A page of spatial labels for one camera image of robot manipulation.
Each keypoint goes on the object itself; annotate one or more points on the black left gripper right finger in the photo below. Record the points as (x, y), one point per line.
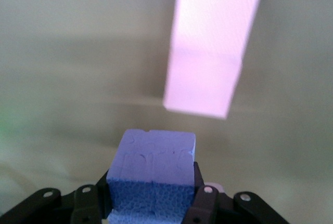
(234, 211)

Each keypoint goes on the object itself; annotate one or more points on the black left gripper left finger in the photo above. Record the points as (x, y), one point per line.
(52, 208)

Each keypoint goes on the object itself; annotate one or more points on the purple foam block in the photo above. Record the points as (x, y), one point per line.
(153, 161)

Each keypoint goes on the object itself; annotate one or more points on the light pink foam block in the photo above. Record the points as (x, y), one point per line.
(200, 86)
(216, 13)

